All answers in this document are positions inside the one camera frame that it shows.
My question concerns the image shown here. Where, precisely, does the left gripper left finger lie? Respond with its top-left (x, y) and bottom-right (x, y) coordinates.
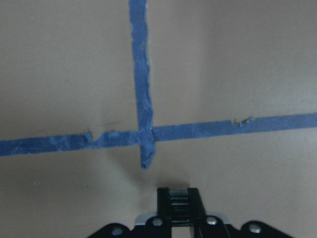
top-left (157, 187), bottom-right (172, 238)

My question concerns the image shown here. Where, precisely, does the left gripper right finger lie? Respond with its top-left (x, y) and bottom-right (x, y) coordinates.
top-left (187, 188), bottom-right (206, 238)

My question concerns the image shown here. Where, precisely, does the black gear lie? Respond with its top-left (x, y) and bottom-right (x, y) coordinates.
top-left (169, 190), bottom-right (191, 227)

